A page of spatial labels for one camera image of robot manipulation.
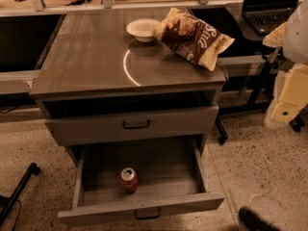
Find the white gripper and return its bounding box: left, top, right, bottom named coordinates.
left=263, top=22, right=308, bottom=129

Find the red coke can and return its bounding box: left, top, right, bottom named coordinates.
left=120, top=167, right=138, bottom=193

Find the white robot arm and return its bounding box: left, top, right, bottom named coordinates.
left=263, top=0, right=308, bottom=129

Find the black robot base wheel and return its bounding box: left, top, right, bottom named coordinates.
left=239, top=207, right=280, bottom=231

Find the open grey middle drawer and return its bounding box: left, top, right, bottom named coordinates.
left=59, top=137, right=224, bottom=227

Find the grey drawer cabinet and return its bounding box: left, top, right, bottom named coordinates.
left=31, top=8, right=224, bottom=161

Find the black laptop stand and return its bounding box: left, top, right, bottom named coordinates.
left=215, top=3, right=286, bottom=145

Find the black laptop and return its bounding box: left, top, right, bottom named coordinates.
left=242, top=0, right=298, bottom=35

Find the brown chip bag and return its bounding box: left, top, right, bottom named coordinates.
left=152, top=8, right=234, bottom=71

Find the white bowl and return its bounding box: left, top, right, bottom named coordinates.
left=126, top=18, right=160, bottom=42

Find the black stand leg left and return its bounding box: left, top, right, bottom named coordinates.
left=0, top=163, right=40, bottom=226

